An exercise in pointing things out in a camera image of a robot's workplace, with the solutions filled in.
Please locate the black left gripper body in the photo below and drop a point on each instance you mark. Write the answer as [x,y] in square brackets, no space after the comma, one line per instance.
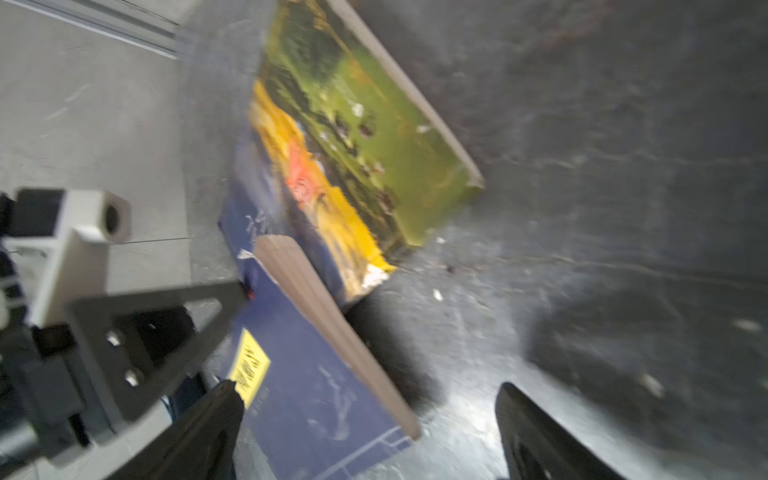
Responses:
[49,409]

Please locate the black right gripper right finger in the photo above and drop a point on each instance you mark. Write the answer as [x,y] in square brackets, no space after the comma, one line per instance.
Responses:
[537,447]

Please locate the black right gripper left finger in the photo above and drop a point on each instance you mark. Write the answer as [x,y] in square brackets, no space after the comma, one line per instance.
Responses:
[198,446]

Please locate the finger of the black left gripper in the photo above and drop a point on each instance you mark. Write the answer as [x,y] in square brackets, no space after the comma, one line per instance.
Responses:
[138,347]

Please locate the Animal Farm colourful book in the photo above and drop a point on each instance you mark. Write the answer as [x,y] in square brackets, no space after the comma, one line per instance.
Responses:
[342,153]

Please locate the dark blue book yellow label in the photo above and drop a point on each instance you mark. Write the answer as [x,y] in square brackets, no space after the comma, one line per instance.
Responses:
[317,402]

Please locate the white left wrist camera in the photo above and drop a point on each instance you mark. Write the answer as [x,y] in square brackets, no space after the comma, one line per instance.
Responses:
[55,249]

